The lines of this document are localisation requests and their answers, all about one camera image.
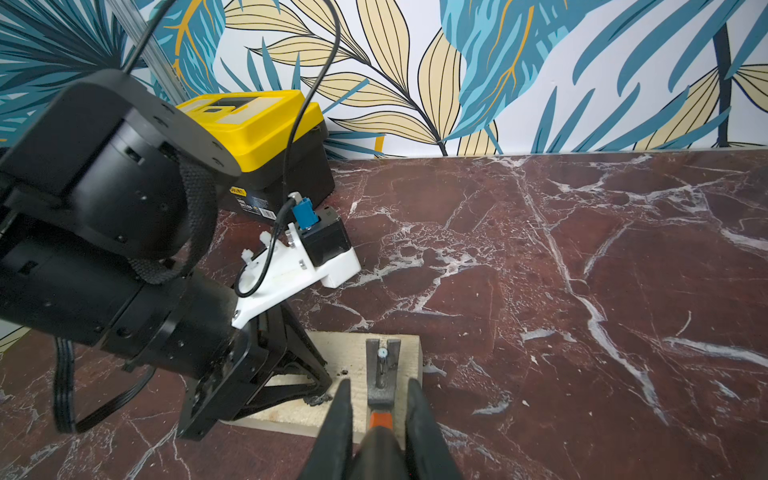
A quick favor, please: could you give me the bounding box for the yellow black plastic toolbox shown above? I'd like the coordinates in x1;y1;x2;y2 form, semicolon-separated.
177;90;335;224

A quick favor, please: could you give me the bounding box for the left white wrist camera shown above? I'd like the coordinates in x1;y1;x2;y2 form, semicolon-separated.
232;192;361;329

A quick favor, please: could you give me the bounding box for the orange black claw hammer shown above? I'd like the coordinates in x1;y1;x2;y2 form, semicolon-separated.
351;338;410;480

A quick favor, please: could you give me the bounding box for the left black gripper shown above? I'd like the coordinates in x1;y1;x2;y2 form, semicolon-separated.
177;302;332;441

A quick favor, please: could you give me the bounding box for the light wooden board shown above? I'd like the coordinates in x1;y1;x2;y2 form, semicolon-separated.
231;331;423;446

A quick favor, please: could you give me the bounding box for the right steel nail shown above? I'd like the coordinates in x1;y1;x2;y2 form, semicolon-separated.
375;347;389;389

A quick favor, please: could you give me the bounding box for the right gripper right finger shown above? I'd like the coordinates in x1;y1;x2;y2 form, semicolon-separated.
405;378;463;480

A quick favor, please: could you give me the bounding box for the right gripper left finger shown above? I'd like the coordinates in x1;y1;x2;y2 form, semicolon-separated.
298;379;353;480

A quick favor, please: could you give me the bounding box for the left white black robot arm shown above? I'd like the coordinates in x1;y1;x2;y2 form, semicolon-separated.
1;69;332;440

